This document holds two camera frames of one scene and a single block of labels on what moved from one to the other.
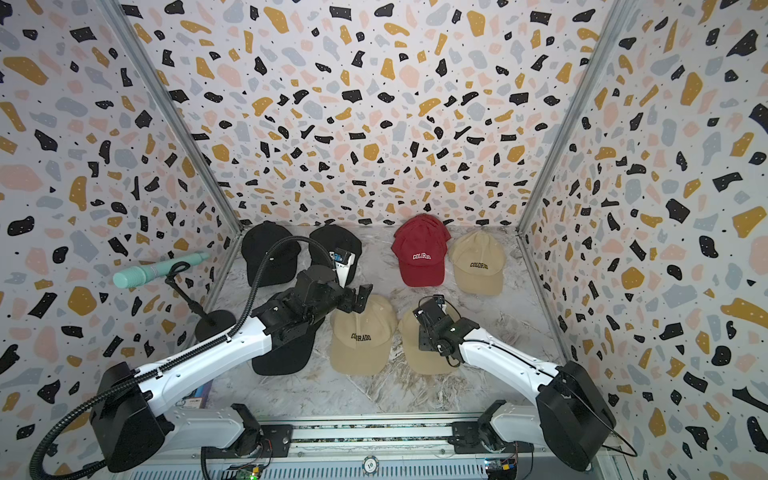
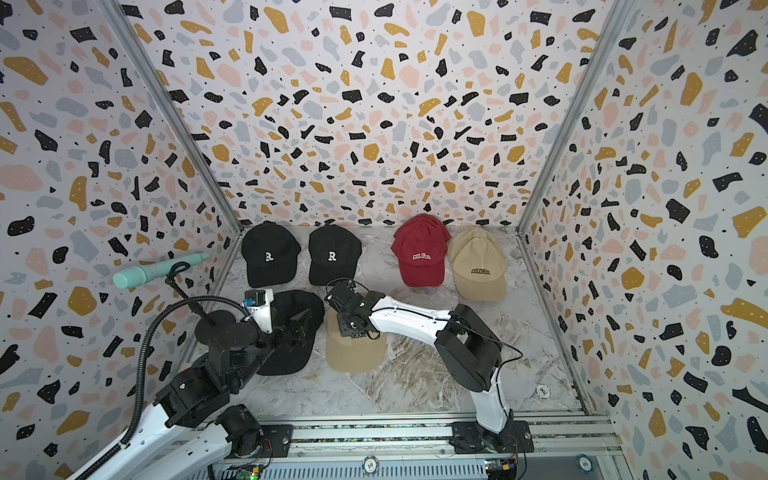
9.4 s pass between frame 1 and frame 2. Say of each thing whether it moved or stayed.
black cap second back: stayed
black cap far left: stayed
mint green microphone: stayed
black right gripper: moved
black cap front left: stayed
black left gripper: moved
